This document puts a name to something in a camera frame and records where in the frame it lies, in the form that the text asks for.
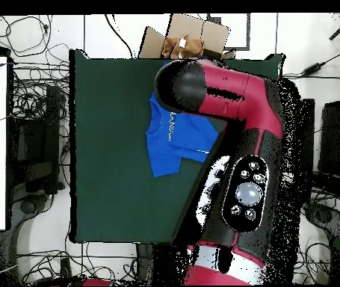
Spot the blue laundry item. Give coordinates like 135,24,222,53
145,61,220,179

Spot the dark green table cloth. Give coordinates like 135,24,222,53
69,49,285,244

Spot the brown plush toy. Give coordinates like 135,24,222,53
161,33,205,60

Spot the brown cardboard box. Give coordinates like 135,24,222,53
137,13,237,61

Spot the black equipment case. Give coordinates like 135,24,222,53
9,84,66,195

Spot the black upright bar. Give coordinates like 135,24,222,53
299,98,316,206

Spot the dark stand foot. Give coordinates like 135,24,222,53
7,192,54,282
303,201,340,240

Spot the black power strip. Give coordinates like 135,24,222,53
59,256,74,280

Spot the black chair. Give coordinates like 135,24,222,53
317,98,340,180

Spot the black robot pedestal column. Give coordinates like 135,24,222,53
135,242,158,286

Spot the black curved floor cable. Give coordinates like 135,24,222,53
103,13,135,59

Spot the grey floor frame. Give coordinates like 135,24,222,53
206,13,252,52

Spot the black floor cable tangle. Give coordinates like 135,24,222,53
306,179,340,210

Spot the black power adapter with cable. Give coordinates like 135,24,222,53
299,44,340,77

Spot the black looped cable with plug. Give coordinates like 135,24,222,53
0,14,54,58

